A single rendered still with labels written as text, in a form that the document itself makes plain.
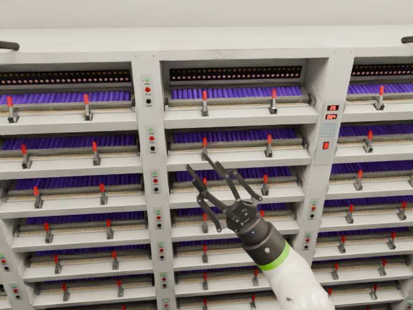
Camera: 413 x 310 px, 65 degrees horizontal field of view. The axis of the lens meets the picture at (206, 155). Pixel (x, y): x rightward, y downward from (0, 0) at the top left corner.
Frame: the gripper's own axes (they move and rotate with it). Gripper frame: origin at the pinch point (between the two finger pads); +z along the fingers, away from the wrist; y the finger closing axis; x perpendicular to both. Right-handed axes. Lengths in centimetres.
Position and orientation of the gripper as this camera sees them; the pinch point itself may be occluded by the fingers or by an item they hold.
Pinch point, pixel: (203, 170)
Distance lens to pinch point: 73.7
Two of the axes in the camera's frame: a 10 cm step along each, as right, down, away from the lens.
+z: -6.1, -7.6, -2.1
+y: 7.8, -6.2, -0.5
